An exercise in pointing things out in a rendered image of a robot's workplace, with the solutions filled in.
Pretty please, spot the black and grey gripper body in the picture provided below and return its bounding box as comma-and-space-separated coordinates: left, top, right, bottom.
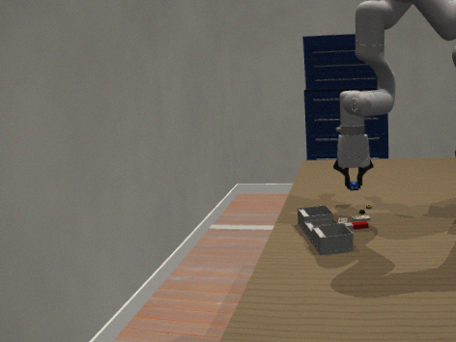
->
337, 133, 370, 168

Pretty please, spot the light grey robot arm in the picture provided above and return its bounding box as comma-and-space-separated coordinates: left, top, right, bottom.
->
336, 0, 456, 135

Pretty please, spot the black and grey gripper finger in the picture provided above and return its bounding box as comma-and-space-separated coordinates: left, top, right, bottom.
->
333, 160, 350, 189
357, 159, 374, 189

